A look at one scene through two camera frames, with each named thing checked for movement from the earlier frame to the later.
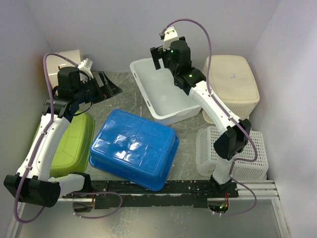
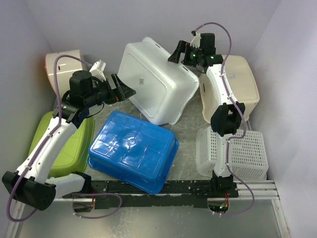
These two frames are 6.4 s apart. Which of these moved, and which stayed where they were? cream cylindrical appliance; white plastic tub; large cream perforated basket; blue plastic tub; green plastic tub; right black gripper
Moved: white plastic tub; right black gripper
Stayed: cream cylindrical appliance; green plastic tub; blue plastic tub; large cream perforated basket
